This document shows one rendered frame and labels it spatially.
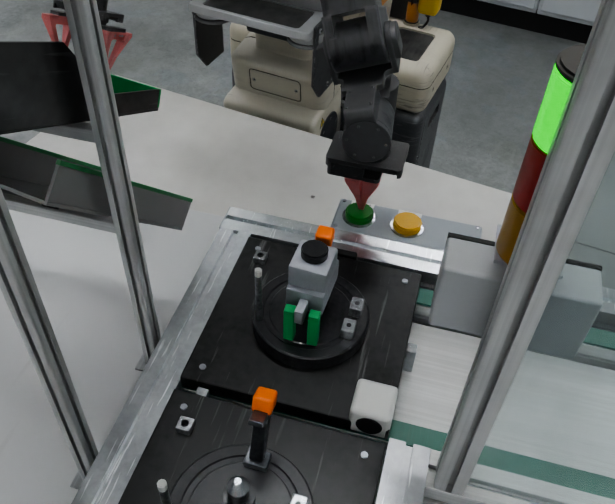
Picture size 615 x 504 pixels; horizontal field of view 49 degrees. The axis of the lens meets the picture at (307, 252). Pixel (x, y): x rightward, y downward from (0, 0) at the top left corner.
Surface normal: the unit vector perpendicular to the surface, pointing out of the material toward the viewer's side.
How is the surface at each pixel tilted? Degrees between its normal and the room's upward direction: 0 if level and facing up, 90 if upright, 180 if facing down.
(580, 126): 90
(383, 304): 0
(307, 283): 90
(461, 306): 90
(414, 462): 0
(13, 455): 0
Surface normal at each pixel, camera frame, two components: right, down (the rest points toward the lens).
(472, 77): 0.04, -0.71
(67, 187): 0.90, 0.32
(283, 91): -0.42, 0.73
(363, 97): -0.31, -0.66
